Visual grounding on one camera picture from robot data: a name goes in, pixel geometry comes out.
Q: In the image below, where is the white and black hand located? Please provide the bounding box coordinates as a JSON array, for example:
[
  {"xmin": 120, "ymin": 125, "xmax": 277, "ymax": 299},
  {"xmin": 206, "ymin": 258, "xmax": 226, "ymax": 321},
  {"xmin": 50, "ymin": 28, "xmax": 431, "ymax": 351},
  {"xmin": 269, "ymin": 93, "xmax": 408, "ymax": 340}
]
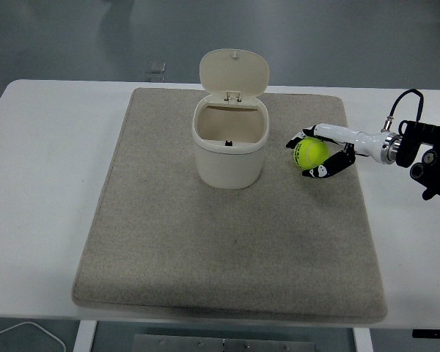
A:
[{"xmin": 285, "ymin": 123, "xmax": 389, "ymax": 180}]

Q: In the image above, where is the yellow tennis ball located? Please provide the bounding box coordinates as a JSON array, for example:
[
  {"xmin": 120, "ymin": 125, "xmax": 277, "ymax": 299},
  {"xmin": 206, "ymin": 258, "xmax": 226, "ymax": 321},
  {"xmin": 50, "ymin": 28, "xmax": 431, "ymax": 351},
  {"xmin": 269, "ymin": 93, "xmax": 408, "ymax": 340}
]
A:
[{"xmin": 293, "ymin": 137, "xmax": 329, "ymax": 171}]

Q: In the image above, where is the cream bin with hinged lid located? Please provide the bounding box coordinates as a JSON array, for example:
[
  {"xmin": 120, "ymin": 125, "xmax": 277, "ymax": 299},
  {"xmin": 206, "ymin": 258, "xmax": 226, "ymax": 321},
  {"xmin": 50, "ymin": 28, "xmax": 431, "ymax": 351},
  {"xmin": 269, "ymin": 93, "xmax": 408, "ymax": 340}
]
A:
[{"xmin": 191, "ymin": 48, "xmax": 271, "ymax": 190}]

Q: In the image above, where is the beige fabric mat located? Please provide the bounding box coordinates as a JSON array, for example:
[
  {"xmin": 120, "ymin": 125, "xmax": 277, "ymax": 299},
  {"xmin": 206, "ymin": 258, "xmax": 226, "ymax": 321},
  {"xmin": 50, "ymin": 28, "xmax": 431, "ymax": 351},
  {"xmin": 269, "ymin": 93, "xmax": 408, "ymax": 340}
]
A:
[{"xmin": 71, "ymin": 87, "xmax": 389, "ymax": 325}]

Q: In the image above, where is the grey metal plate with screws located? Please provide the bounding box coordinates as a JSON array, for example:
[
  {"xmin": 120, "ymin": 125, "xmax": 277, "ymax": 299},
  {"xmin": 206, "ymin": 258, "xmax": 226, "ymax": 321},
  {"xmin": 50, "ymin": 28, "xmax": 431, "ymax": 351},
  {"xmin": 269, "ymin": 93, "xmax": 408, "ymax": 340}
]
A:
[{"xmin": 132, "ymin": 333, "xmax": 318, "ymax": 352}]

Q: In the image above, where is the white table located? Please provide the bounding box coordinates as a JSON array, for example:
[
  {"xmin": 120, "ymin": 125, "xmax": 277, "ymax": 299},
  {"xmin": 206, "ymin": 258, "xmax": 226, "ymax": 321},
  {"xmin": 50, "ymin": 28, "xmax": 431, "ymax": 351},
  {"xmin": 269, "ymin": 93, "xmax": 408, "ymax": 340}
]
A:
[{"xmin": 0, "ymin": 78, "xmax": 440, "ymax": 352}]

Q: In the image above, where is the white cable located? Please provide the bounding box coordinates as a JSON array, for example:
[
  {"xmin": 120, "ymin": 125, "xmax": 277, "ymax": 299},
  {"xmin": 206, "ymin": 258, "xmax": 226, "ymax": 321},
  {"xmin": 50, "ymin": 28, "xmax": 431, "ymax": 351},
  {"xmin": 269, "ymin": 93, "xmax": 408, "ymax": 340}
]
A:
[{"xmin": 0, "ymin": 320, "xmax": 67, "ymax": 352}]

